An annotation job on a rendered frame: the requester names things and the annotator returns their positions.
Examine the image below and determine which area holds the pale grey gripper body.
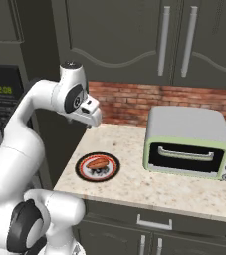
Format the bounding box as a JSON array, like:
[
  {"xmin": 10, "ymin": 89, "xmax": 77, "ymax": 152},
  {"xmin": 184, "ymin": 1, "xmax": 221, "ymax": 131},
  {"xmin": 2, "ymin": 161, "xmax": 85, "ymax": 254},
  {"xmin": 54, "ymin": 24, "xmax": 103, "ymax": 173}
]
[{"xmin": 70, "ymin": 106, "xmax": 104, "ymax": 129}]

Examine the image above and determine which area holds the brown sweet potato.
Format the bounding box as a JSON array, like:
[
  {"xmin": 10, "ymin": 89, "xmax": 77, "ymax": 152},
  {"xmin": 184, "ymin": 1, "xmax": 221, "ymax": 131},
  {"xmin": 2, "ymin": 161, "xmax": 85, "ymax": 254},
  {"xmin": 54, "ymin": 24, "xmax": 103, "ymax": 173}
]
[{"xmin": 85, "ymin": 157, "xmax": 111, "ymax": 170}]

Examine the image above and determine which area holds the black microwave oven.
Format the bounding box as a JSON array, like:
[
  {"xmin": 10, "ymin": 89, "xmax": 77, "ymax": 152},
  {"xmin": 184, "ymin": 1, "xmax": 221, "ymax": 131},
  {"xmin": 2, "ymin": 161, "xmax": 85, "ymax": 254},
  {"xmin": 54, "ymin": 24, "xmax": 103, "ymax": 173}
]
[{"xmin": 0, "ymin": 64, "xmax": 30, "ymax": 158}]

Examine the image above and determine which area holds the green and grey toaster oven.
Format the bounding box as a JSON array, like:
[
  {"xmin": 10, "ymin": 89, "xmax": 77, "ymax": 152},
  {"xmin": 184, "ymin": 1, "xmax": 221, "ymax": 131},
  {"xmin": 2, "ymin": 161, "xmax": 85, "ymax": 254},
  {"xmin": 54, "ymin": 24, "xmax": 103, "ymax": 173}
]
[{"xmin": 142, "ymin": 105, "xmax": 226, "ymax": 182}]

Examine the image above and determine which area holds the black glass oven door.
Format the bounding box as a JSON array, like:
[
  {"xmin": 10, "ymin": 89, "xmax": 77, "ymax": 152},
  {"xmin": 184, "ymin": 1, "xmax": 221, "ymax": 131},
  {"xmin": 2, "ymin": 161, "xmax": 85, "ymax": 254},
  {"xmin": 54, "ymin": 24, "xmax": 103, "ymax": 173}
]
[{"xmin": 148, "ymin": 141, "xmax": 226, "ymax": 174}]

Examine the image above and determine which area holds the black rimmed round plate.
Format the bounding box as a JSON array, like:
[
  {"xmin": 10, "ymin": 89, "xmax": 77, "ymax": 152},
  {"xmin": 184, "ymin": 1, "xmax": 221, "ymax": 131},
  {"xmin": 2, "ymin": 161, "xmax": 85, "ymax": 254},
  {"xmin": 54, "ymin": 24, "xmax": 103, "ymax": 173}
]
[{"xmin": 74, "ymin": 151, "xmax": 121, "ymax": 183}]

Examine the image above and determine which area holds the dark grey base cupboard door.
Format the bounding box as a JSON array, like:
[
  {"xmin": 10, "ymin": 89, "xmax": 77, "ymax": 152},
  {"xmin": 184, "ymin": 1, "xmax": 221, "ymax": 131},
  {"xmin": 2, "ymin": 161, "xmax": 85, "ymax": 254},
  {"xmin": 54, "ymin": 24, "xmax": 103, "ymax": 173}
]
[
  {"xmin": 151, "ymin": 231, "xmax": 226, "ymax": 255},
  {"xmin": 73, "ymin": 219, "xmax": 153, "ymax": 255}
]

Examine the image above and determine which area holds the dark grey cupboard above microwave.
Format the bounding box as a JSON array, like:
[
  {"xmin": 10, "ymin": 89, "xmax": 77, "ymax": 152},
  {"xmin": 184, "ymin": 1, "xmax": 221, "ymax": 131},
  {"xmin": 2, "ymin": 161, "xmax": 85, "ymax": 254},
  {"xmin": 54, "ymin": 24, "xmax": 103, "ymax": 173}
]
[{"xmin": 0, "ymin": 0, "xmax": 27, "ymax": 44}]

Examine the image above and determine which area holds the dark grey drawer front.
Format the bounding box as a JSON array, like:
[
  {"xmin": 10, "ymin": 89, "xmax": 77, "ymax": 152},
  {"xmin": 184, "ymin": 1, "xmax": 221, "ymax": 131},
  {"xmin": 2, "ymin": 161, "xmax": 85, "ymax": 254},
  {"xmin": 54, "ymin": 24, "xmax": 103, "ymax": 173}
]
[{"xmin": 84, "ymin": 198, "xmax": 226, "ymax": 239}]

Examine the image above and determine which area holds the dark grey wall cupboard door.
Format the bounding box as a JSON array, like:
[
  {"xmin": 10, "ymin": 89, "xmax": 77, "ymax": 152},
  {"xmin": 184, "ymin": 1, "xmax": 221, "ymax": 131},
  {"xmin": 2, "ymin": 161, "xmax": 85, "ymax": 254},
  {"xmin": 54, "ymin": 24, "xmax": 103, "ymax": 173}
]
[
  {"xmin": 50, "ymin": 0, "xmax": 182, "ymax": 87},
  {"xmin": 173, "ymin": 0, "xmax": 226, "ymax": 91}
]

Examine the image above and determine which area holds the pale oven door handle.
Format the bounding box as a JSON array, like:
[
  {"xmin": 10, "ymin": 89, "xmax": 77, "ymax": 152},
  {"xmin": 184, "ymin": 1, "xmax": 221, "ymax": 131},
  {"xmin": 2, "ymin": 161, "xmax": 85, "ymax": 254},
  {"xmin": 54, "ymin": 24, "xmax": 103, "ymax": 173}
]
[{"xmin": 156, "ymin": 145, "xmax": 215, "ymax": 162}]

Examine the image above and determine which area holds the long grey cupboard handle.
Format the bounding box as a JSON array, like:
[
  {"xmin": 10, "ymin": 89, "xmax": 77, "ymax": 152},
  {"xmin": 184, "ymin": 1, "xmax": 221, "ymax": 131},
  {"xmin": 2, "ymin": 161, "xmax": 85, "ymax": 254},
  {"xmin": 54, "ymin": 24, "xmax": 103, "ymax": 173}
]
[
  {"xmin": 156, "ymin": 5, "xmax": 171, "ymax": 77},
  {"xmin": 180, "ymin": 5, "xmax": 199, "ymax": 79}
]

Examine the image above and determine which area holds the grey drawer handle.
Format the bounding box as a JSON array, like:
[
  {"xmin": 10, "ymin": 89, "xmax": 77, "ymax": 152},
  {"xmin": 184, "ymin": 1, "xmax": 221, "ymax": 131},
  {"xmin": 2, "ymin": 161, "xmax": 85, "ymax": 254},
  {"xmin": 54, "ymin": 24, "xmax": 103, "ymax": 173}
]
[{"xmin": 135, "ymin": 213, "xmax": 174, "ymax": 231}]

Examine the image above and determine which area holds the short grey cupboard handle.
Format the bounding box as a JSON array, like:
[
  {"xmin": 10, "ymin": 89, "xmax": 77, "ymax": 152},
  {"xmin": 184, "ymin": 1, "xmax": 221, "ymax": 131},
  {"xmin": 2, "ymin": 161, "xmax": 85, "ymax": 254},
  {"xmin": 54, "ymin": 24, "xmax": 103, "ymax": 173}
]
[
  {"xmin": 138, "ymin": 234, "xmax": 146, "ymax": 255},
  {"xmin": 155, "ymin": 237, "xmax": 164, "ymax": 255}
]

